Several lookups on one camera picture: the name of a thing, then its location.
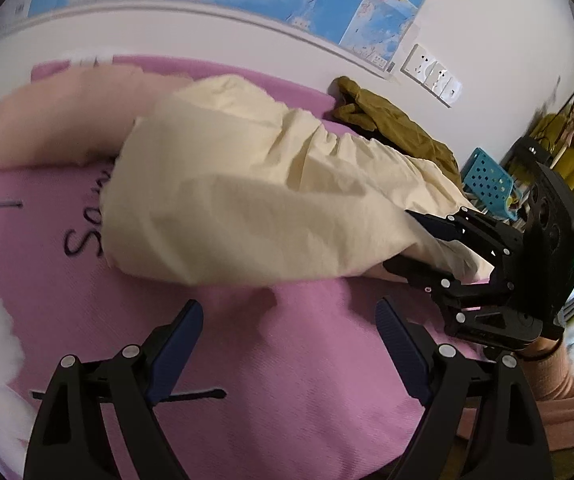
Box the white wall socket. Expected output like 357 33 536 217
424 60 451 97
400 43 436 84
440 77 464 109

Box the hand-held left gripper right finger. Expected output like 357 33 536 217
374 296 553 480

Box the olive green garment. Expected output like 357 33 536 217
329 76 464 187

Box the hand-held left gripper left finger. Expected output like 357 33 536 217
23 299 205 480

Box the black coat rack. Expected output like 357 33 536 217
541 81 574 171

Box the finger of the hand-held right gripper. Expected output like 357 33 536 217
404 206 528 263
382 254 515 311

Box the pink printed blanket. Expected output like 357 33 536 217
0 55 498 480

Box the person's right forearm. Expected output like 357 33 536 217
520 336 574 403

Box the blue perforated plastic stool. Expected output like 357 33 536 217
461 147 529 222

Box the cream garment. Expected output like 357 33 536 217
101 74 495 286

